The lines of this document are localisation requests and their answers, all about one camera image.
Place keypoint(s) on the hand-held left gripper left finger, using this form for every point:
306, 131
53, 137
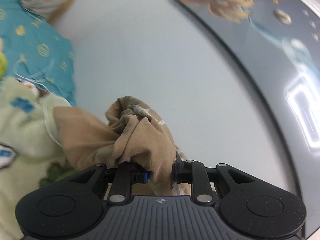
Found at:
143, 177

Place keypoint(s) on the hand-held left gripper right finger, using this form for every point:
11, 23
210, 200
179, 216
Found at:
178, 173

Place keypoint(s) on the tan printed shirt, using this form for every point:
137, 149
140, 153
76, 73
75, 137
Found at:
120, 140

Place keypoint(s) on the pale green fleece blanket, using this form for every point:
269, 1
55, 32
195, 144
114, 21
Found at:
22, 130

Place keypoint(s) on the teal printed bed sheet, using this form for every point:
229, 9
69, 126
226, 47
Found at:
37, 42

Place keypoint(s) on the green plush toy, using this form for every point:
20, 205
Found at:
2, 65

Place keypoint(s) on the framed leaf wall picture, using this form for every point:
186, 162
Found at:
275, 55

